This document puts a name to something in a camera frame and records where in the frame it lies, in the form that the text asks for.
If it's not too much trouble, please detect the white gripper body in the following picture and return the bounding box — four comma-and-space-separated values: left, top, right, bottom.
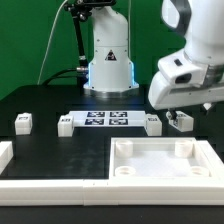
148, 49, 224, 110

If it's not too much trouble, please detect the white square tabletop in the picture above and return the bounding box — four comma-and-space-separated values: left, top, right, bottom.
109, 137, 224, 180

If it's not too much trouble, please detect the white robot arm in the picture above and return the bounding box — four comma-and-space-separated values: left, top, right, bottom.
84, 0, 224, 120

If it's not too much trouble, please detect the white AprilTag base sheet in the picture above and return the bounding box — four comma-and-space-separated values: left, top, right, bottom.
69, 111, 145, 127

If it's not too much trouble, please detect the white U-shaped obstacle fence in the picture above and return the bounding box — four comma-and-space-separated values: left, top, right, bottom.
0, 139, 224, 207

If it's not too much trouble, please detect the black camera stand pole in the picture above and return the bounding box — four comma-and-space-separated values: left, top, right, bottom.
64, 0, 116, 87

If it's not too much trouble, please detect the black cable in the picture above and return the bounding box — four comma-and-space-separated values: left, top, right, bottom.
42, 67, 88, 86

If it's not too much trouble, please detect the white cable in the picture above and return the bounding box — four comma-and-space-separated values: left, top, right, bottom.
37, 0, 69, 86

